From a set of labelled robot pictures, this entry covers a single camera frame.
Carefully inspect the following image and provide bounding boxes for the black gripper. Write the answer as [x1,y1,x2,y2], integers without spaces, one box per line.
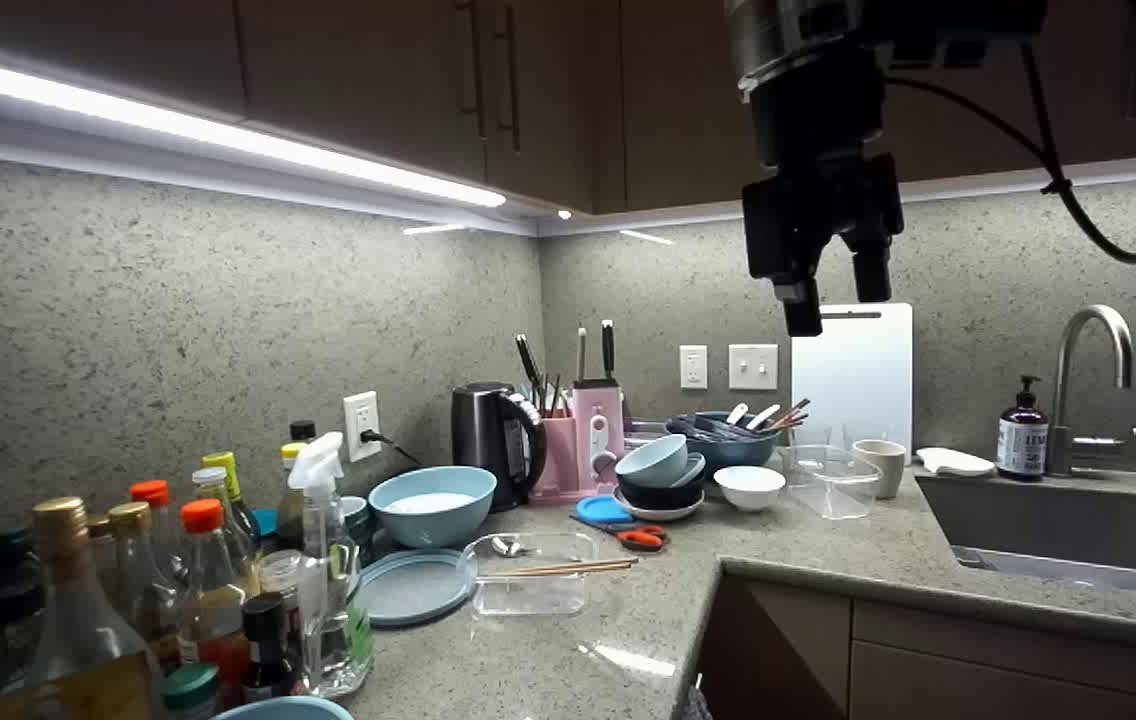
[742,149,910,341]

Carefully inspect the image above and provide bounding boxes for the large dark blue bowl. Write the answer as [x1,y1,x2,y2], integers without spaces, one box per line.
[668,411,785,473]

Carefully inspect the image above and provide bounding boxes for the small white bowl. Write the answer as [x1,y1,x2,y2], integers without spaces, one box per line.
[712,459,792,516]

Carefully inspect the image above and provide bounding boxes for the grey-blue bowl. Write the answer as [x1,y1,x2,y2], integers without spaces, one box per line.
[614,433,695,490]

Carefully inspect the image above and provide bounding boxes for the black bowl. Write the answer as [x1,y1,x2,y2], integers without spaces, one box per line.
[620,453,712,511]

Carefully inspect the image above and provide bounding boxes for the large light blue bowl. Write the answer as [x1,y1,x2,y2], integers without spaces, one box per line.
[365,459,501,551]

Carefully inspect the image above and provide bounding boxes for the white cutting board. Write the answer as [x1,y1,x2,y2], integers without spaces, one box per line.
[788,301,920,455]

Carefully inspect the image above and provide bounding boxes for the white cup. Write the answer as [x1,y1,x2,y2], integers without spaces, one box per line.
[854,435,913,503]

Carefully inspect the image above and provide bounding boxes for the clear plastic container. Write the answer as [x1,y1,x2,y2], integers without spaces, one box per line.
[785,442,886,522]

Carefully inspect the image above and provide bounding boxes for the white sponge cloth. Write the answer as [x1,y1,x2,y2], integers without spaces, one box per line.
[913,442,1001,485]

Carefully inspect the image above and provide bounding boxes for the dark soap pump bottle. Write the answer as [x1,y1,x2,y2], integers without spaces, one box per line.
[994,370,1053,485]

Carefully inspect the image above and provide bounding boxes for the steel kitchen faucet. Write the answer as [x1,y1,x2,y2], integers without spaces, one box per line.
[1043,301,1136,477]

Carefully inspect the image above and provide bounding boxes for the pink knife block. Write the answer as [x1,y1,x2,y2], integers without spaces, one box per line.
[568,381,634,490]

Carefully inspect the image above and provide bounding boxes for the orange scissors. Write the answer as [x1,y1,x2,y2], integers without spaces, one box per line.
[618,522,673,555]

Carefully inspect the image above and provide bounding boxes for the small blue lid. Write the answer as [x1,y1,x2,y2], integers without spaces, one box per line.
[572,490,642,532]

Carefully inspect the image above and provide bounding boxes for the pink utensil holder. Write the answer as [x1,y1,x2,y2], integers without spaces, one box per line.
[533,402,589,509]

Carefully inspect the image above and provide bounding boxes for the grey kitchen sink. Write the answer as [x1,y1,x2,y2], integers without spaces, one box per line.
[916,468,1136,604]

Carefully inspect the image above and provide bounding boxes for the black electric kettle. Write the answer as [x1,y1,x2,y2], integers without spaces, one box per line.
[450,381,550,511]

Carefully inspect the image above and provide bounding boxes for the brown base cabinet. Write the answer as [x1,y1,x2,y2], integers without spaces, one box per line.
[684,562,1136,720]

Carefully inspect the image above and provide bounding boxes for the clear glass rectangular container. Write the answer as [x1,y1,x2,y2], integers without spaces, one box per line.
[462,528,602,621]

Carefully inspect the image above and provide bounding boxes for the blue round plate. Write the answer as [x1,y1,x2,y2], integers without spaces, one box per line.
[354,548,482,632]

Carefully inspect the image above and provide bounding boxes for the yellow-cap bottle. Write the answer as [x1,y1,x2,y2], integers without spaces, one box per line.
[275,438,311,544]

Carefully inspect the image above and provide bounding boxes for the clear white-trigger spray bottle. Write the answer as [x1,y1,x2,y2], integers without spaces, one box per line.
[284,427,380,705]

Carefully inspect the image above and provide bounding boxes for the yellow-green-cap bottle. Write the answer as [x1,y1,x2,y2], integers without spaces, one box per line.
[200,449,260,536]

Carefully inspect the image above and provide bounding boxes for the white under-cabinet light strip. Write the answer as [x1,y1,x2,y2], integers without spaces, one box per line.
[0,51,514,214]

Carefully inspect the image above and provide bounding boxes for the white-cap bottle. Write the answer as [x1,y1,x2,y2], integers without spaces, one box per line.
[187,463,246,536]

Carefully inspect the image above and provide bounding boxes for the small dark black-cap bottle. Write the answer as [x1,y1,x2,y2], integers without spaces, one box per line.
[239,587,303,705]

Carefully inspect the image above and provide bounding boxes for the orange-cap sauce bottle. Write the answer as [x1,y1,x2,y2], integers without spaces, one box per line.
[126,477,192,577]
[176,497,255,697]

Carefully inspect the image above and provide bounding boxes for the medium gold-cap bottle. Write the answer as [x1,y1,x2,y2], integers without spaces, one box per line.
[102,500,186,657]

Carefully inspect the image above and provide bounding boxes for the green-lid jar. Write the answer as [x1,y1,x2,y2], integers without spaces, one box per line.
[160,661,226,720]

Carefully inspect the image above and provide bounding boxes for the large gold-cap oil bottle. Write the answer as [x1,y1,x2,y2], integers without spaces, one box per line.
[6,490,167,720]

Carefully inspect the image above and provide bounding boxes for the dark green-cap bottle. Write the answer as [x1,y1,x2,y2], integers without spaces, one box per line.
[0,522,57,685]

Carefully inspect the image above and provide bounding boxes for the white double switch plate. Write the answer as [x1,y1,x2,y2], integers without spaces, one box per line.
[725,341,785,396]

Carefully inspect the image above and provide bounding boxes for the dark-handled utensil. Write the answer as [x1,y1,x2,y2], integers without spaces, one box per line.
[766,396,815,435]

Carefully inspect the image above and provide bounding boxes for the white wall outlet plate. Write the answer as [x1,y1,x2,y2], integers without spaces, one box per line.
[677,341,712,396]

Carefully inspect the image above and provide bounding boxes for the black-handled knife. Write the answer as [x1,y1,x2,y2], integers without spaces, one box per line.
[514,332,550,399]
[598,317,620,389]

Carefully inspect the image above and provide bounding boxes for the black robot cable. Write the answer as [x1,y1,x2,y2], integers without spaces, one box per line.
[882,0,1136,266]

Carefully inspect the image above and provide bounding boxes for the brown wooden wall cabinet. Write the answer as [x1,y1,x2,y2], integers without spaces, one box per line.
[593,0,1136,214]
[0,0,602,214]

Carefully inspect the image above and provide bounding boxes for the wooden-handled utensil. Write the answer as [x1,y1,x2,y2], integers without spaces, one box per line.
[514,555,642,578]

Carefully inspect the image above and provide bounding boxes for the dark cabinet door handle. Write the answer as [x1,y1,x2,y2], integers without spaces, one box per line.
[462,0,490,140]
[495,0,528,152]

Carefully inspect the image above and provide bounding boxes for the black plug with cord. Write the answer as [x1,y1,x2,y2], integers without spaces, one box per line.
[355,427,430,473]

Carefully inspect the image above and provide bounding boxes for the white kettle wall outlet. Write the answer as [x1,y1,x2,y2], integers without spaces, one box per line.
[339,389,383,468]

